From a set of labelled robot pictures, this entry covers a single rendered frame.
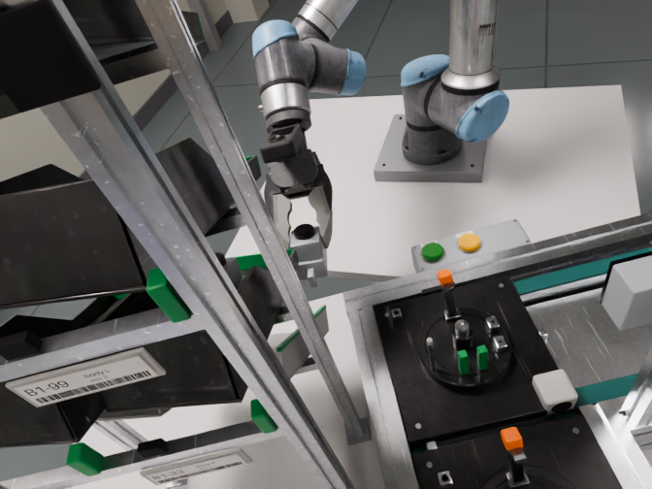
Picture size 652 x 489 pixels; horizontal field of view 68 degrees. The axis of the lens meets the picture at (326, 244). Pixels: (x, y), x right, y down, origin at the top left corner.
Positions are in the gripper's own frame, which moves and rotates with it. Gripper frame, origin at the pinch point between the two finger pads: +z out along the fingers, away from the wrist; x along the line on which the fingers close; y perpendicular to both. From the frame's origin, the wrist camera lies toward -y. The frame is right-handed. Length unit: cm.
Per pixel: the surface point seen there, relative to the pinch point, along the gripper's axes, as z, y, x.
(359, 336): 15.5, 14.7, -4.4
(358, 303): 9.9, 18.8, -5.0
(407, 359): 20.0, 9.8, -11.6
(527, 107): -35, 62, -57
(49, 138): -117, 188, 167
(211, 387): 15.1, -29.4, 6.0
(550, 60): -116, 225, -135
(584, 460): 34.6, -1.7, -31.2
